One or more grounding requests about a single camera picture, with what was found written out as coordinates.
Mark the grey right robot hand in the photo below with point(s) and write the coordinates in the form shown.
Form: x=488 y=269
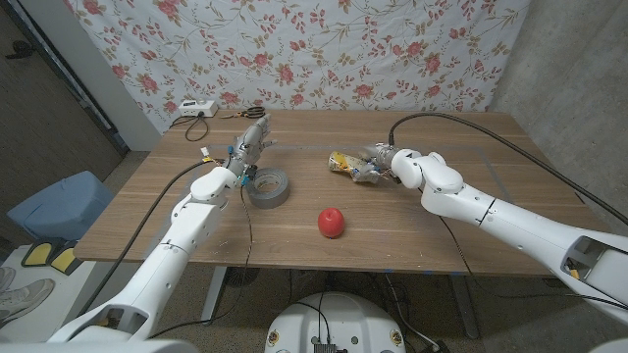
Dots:
x=382 y=156

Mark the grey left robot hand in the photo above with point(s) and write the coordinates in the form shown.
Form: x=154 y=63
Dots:
x=247 y=147

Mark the yellow snack packet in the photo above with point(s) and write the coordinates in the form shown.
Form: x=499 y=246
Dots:
x=343 y=162

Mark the grey duct tape roll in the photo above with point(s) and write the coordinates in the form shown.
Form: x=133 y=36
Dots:
x=275 y=196

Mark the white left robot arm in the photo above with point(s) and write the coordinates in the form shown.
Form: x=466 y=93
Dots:
x=162 y=274

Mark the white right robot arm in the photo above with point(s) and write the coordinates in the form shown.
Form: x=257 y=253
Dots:
x=515 y=220

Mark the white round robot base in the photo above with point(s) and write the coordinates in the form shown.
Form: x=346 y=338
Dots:
x=343 y=318

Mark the white power strip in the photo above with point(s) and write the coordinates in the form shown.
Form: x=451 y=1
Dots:
x=198 y=109

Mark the red apple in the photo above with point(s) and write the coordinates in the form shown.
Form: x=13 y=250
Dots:
x=331 y=223

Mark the floral backdrop cloth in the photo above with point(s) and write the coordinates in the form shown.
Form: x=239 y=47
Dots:
x=319 y=49

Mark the dark round floor object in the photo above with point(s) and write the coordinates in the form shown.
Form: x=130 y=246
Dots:
x=243 y=277

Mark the grey metal table leg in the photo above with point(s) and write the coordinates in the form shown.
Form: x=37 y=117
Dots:
x=463 y=304
x=213 y=294

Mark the blue plastic container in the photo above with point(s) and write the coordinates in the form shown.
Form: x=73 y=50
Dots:
x=64 y=206

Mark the yellow black foot pedal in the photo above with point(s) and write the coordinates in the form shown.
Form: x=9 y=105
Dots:
x=64 y=260
x=39 y=252

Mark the white floor mat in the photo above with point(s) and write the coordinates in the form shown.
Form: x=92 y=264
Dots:
x=59 y=304

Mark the grey sneaker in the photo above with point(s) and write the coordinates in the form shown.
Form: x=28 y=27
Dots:
x=6 y=279
x=24 y=299

